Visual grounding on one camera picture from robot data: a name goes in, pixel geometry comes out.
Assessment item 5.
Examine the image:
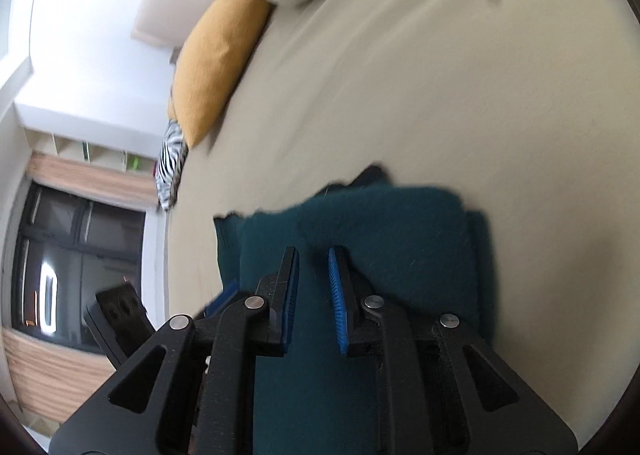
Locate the zebra print cushion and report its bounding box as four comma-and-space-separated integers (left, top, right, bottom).
154, 119, 189, 212

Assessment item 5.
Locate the mustard yellow cushion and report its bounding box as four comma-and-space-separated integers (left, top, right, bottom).
168, 0, 272, 148

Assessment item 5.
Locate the beige upholstered headboard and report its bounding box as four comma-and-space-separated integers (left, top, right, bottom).
131, 0, 214, 48

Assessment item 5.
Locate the beige bed sheet mattress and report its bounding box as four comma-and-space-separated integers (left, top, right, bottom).
167, 0, 639, 443

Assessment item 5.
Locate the white wall shelf unit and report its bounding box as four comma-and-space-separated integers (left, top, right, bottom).
24, 129, 158, 175

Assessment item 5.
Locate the dark green knit sweater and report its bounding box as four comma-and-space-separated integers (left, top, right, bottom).
214, 166, 495, 454

